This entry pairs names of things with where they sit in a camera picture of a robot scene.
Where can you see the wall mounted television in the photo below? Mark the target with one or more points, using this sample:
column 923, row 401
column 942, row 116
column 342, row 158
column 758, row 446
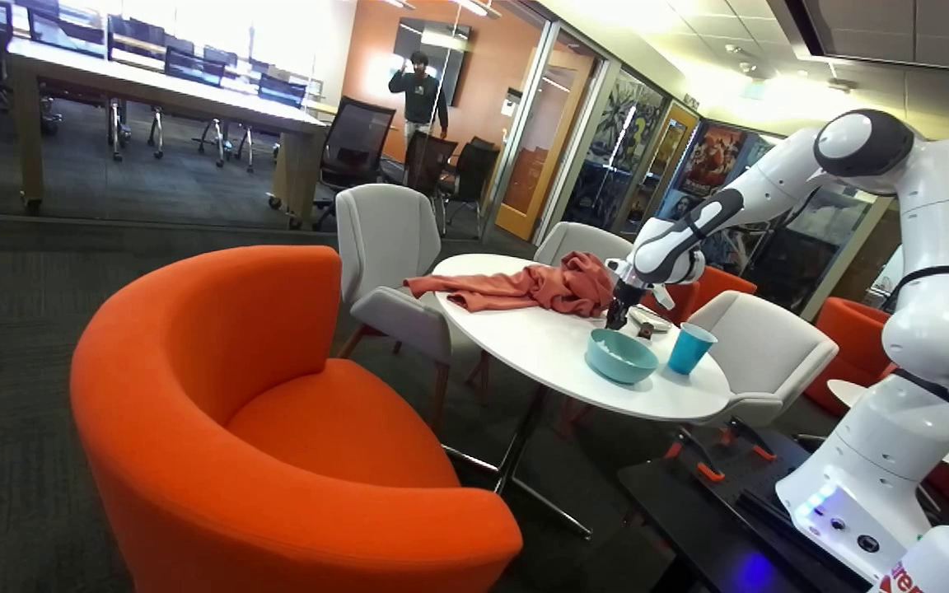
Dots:
column 445, row 43

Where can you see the tall white upholstered chair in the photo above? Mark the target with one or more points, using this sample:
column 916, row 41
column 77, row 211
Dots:
column 387, row 243

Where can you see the rust red cloth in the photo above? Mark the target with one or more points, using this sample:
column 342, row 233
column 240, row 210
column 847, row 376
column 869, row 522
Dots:
column 542, row 288

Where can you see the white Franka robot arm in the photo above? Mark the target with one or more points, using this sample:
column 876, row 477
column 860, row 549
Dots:
column 947, row 319

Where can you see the dark brown chair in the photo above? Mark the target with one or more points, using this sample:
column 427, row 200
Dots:
column 429, row 164
column 475, row 167

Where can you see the white chair with metal legs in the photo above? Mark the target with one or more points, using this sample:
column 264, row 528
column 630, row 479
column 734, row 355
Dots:
column 766, row 351

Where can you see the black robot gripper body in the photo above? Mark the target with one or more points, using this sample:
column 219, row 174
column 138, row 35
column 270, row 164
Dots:
column 638, row 284

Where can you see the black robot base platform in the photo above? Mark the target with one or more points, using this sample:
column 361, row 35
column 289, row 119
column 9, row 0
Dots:
column 708, row 528

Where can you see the person in dark clothes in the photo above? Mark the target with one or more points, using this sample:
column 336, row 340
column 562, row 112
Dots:
column 419, row 95

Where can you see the light blue bowl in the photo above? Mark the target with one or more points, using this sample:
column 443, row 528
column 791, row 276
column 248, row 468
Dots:
column 620, row 358

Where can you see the large orange armchair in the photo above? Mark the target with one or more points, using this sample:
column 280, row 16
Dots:
column 280, row 439

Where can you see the teal plastic cup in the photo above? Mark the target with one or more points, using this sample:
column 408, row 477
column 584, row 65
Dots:
column 689, row 351

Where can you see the long wooden high table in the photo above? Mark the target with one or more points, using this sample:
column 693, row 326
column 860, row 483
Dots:
column 165, row 87

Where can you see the small dark spoon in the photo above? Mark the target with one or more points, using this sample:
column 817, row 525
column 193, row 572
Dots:
column 651, row 326

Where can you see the orange clamp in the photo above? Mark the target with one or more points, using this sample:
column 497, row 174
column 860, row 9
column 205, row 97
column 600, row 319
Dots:
column 710, row 474
column 762, row 452

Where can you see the wooden glass door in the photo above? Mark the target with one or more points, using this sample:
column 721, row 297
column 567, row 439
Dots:
column 542, row 144

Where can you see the round white table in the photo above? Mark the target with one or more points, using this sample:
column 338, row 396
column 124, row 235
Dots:
column 542, row 340

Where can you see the black mesh office chair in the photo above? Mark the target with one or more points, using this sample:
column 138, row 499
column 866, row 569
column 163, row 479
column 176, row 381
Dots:
column 359, row 144

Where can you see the low white upholstered chair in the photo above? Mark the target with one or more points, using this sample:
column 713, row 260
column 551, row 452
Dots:
column 579, row 240

